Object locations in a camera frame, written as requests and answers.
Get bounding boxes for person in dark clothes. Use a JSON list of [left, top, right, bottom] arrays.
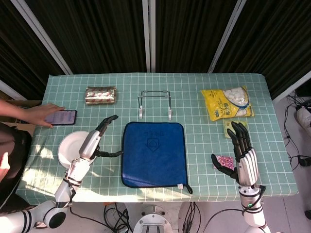
[[0, 122, 34, 214]]

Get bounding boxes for black floor cables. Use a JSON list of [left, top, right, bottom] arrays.
[[283, 93, 311, 170]]

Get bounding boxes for yellow marshmallow bag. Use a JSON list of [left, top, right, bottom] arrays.
[[200, 85, 255, 121]]

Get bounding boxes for white shoe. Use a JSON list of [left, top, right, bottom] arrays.
[[296, 105, 311, 129]]

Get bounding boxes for bare person forearm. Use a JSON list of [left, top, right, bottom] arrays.
[[0, 99, 29, 122]]

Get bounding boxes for black pleated curtain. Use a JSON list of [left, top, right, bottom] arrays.
[[24, 0, 148, 75], [155, 0, 238, 73], [213, 0, 311, 100], [0, 0, 66, 100]]

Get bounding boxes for white round plate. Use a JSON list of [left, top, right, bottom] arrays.
[[57, 130, 92, 168]]

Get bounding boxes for green checked tablecloth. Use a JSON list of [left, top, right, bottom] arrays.
[[16, 72, 299, 202]]

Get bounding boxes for metal wire rack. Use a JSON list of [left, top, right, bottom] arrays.
[[137, 89, 173, 121]]

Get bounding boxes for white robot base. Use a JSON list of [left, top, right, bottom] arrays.
[[126, 201, 195, 233]]

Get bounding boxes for black smartphone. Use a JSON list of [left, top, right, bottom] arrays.
[[45, 109, 78, 126]]

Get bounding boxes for white frame post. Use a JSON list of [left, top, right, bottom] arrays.
[[148, 0, 156, 73], [207, 0, 248, 73], [142, 0, 152, 73], [11, 0, 73, 75]]

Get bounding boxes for pink patterned small packet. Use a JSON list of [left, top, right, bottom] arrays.
[[213, 155, 236, 170]]

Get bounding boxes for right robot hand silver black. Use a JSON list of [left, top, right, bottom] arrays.
[[210, 121, 259, 187]]

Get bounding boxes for gold foil snack package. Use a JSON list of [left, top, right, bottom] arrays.
[[85, 85, 118, 106]]

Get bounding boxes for pale green snack packet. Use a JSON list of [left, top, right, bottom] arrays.
[[223, 119, 248, 139]]

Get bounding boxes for bare person hand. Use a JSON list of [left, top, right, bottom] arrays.
[[19, 103, 66, 129]]

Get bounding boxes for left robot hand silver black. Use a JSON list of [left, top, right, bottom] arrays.
[[78, 115, 124, 164]]

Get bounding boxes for blue cloth mat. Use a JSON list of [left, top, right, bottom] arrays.
[[121, 121, 194, 194]]

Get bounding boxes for black cable bundle under table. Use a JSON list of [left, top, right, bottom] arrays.
[[182, 201, 204, 233], [104, 202, 134, 233]]

